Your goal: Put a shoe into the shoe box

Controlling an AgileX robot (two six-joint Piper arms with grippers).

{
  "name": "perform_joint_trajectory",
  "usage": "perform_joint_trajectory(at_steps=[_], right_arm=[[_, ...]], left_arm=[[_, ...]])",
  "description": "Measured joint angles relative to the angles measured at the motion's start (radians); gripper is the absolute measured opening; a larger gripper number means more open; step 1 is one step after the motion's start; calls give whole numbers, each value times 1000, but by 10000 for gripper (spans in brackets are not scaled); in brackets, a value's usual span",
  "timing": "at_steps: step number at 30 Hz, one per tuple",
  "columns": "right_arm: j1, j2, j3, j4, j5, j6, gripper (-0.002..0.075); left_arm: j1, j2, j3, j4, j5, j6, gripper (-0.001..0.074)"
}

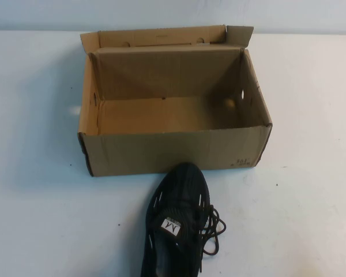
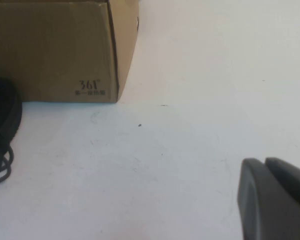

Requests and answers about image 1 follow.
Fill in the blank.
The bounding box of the black knit laced shoe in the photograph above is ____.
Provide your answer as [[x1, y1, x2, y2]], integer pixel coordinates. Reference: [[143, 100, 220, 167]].
[[140, 162, 227, 277]]

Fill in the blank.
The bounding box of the brown cardboard shoe box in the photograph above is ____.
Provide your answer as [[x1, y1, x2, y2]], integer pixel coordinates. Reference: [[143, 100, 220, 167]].
[[74, 24, 273, 177]]

